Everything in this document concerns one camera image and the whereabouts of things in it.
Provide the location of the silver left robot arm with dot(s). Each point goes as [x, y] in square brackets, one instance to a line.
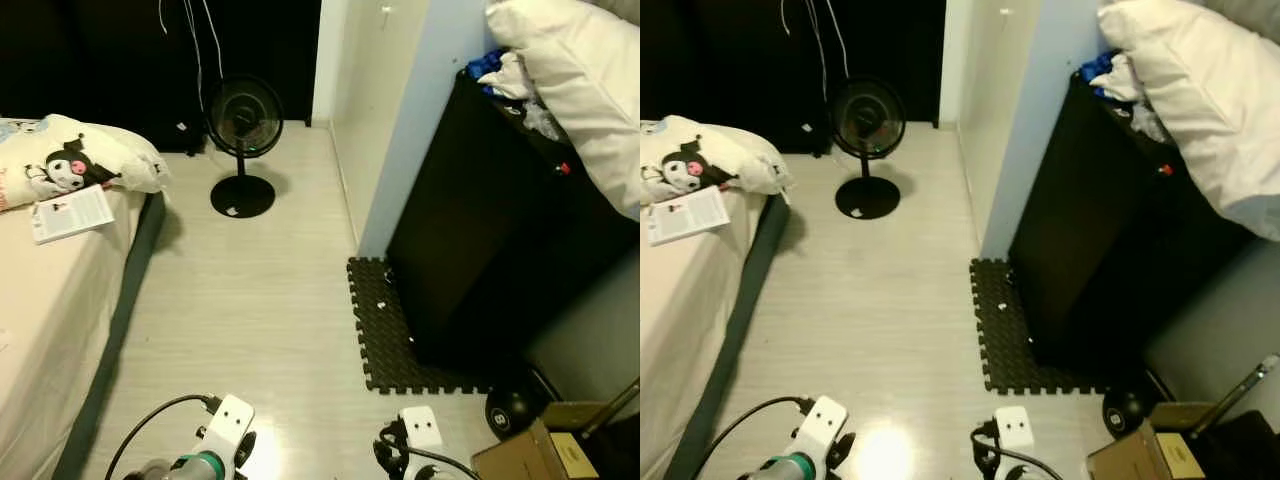
[795, 468]
[195, 468]

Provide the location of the black foam floor mat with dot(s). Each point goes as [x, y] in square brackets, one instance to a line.
[1005, 340]
[385, 340]

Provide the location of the black round speaker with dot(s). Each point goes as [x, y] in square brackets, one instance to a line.
[1125, 412]
[510, 412]

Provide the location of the brown cardboard box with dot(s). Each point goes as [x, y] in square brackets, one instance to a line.
[1130, 462]
[530, 460]

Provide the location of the beige bed mattress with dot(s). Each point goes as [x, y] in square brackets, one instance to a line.
[680, 330]
[50, 320]

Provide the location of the long dark stick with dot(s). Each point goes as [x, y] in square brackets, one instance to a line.
[1235, 397]
[610, 408]

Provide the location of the black standing fan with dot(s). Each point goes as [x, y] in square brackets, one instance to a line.
[243, 197]
[867, 198]

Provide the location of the white paper booklet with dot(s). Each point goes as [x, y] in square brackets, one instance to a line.
[72, 213]
[688, 215]

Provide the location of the cream cartoon print blanket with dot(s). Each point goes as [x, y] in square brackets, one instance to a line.
[100, 150]
[740, 150]

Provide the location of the white crumpled cloth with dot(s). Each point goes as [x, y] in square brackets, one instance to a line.
[512, 80]
[1122, 82]

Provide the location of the blue cloth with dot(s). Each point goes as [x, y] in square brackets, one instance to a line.
[487, 65]
[1097, 68]

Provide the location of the black wardrobe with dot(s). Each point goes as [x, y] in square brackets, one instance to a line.
[720, 60]
[80, 60]

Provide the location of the white puffy duvet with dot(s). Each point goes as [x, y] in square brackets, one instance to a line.
[1200, 90]
[585, 80]

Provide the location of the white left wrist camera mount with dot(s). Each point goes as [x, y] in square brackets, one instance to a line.
[228, 420]
[822, 422]

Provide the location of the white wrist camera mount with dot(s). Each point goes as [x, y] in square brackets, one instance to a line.
[822, 422]
[1014, 428]
[228, 420]
[420, 428]

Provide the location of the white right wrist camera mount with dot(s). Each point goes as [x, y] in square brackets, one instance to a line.
[1014, 428]
[420, 428]

